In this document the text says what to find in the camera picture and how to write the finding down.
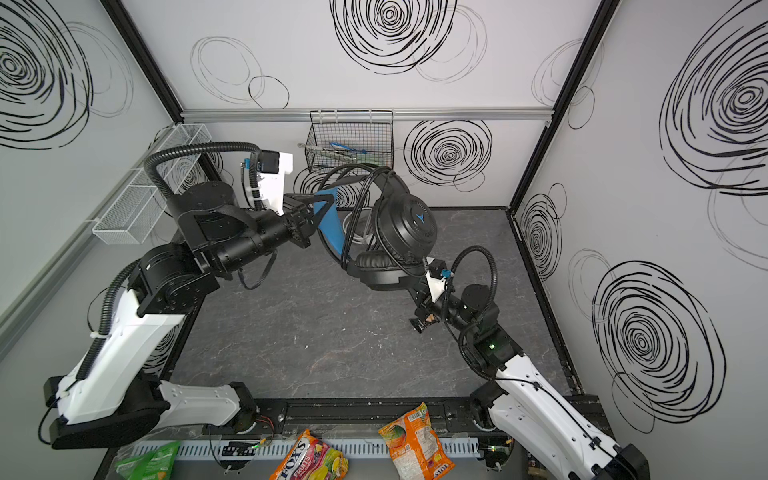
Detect Fox's candy bag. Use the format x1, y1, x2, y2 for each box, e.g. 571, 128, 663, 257
269, 429, 349, 480

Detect black wire wall basket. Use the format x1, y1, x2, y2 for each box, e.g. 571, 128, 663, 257
304, 119, 395, 172

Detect aluminium wall rail back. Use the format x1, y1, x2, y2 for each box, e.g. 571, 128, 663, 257
181, 106, 554, 123

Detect aluminium wall rail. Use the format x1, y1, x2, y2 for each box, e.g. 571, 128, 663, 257
0, 128, 175, 361
181, 106, 554, 123

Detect aluminium wall rail left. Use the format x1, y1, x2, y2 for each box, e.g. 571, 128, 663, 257
0, 128, 175, 361

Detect green snack bag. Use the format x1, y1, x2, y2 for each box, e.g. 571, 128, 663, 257
115, 441, 181, 480

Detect orange snack bag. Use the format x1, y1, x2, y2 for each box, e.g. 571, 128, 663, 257
378, 402, 455, 480

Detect black headset cable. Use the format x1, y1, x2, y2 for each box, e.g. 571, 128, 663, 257
314, 163, 433, 280

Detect black corner frame post right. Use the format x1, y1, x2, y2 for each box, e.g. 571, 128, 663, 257
507, 0, 620, 216

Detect black corner frame post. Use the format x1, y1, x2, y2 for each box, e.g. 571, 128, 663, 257
100, 0, 232, 181
507, 0, 620, 216

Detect small dark snack packet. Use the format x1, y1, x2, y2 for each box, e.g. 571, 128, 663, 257
410, 315, 434, 334

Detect clear plastic wall shelf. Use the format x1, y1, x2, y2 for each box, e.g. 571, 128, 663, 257
92, 124, 211, 245

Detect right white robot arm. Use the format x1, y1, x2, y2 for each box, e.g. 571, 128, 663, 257
413, 245, 650, 479

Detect white slotted cable duct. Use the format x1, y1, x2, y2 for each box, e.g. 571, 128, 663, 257
128, 436, 481, 462

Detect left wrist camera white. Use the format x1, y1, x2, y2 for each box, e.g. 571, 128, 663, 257
244, 150, 294, 215

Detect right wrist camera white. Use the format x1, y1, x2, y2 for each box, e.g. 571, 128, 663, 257
425, 257, 452, 303

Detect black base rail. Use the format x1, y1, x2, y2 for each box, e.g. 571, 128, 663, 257
242, 397, 505, 438

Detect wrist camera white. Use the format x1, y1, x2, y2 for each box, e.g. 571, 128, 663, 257
425, 257, 452, 303
244, 150, 294, 215

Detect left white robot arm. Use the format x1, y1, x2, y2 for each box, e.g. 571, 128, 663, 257
38, 142, 335, 450

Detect black blue gaming headset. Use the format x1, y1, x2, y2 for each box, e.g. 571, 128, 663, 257
314, 163, 437, 291

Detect green items in basket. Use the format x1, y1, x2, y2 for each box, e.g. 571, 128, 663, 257
299, 142, 391, 168

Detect black corner frame post left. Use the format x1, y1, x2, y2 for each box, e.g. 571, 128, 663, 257
100, 0, 232, 181

